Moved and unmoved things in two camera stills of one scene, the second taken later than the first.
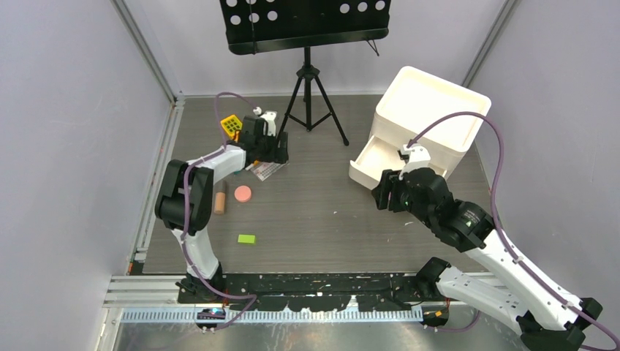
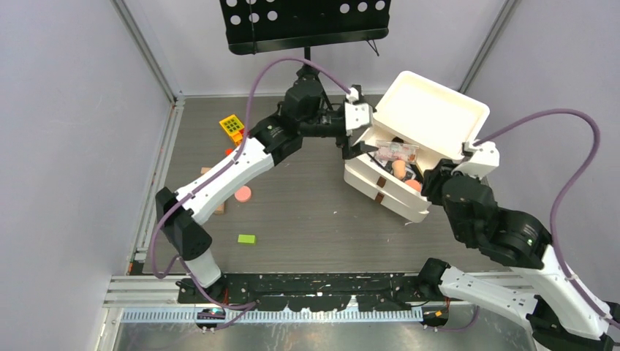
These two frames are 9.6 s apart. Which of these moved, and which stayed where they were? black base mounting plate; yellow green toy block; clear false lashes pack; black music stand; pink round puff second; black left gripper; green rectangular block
Moved: black left gripper; clear false lashes pack
Stayed: black base mounting plate; yellow green toy block; green rectangular block; pink round puff second; black music stand
